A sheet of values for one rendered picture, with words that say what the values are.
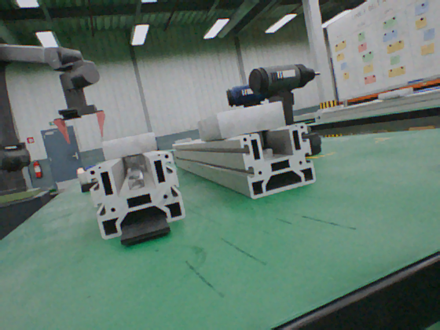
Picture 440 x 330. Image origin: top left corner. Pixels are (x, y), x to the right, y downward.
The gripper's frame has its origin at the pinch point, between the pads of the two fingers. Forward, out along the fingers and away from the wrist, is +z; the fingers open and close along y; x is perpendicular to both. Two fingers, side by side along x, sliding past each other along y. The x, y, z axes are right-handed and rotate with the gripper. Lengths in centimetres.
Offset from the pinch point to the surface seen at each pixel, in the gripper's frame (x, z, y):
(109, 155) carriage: -35.8, 7.2, 8.3
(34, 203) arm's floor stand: 23.5, 18.0, -25.1
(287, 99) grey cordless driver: -41, 3, 49
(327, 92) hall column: 644, -41, 533
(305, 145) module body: -68, 12, 36
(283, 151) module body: -65, 12, 34
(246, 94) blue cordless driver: -21, -2, 47
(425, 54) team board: 131, -25, 291
